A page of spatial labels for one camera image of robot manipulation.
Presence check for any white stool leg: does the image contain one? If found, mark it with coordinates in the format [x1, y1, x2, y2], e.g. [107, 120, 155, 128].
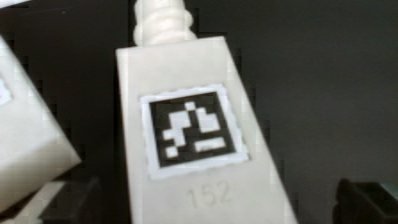
[116, 0, 299, 224]
[0, 37, 80, 213]

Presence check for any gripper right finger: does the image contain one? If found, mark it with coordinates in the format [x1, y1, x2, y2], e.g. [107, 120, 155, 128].
[334, 179, 398, 224]

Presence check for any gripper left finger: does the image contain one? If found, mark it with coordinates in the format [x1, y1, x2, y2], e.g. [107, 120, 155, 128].
[6, 178, 102, 224]

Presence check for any white marker sheet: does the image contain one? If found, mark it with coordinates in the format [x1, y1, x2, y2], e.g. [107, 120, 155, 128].
[0, 0, 31, 9]

